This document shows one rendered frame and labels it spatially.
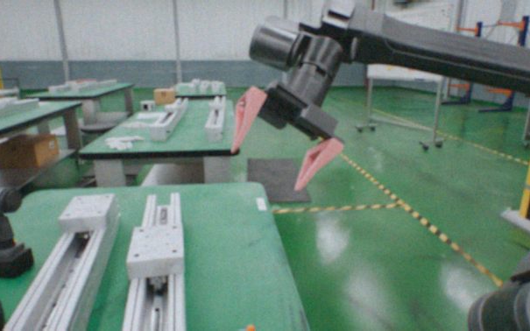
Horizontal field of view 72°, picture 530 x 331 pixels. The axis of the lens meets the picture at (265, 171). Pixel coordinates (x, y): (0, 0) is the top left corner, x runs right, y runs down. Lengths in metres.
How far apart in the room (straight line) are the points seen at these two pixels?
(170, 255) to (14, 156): 3.72
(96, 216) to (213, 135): 1.39
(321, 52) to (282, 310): 0.53
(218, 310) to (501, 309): 0.55
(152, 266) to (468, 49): 0.67
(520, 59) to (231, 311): 0.67
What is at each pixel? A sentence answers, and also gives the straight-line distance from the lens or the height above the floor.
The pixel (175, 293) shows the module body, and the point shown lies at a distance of 0.75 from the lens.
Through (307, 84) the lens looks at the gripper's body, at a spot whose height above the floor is 1.26.
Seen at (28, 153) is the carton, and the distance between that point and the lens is 4.37.
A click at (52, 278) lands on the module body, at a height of 0.85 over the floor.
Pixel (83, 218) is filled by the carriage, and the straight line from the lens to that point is 1.04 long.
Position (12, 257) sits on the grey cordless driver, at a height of 0.83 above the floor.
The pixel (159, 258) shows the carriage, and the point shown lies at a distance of 0.79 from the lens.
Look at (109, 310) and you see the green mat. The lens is 0.89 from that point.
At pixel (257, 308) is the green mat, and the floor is 0.78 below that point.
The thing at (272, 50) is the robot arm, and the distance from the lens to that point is 0.53.
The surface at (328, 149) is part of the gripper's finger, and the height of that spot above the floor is 1.18.
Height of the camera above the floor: 1.29
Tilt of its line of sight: 17 degrees down
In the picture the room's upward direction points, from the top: straight up
